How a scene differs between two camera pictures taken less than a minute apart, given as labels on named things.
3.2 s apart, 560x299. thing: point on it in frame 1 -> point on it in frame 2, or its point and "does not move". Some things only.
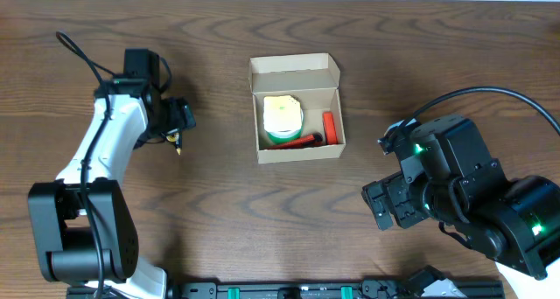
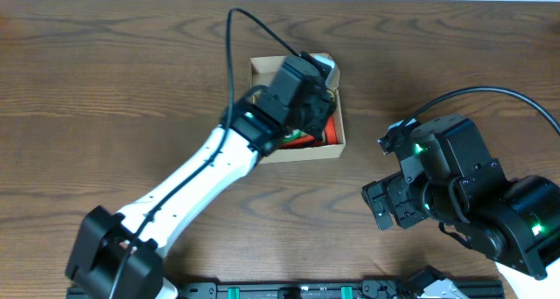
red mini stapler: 330,128 does not move
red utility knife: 310,141 does not move
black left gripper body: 172,115 -> 309,119
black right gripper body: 407,200 does not move
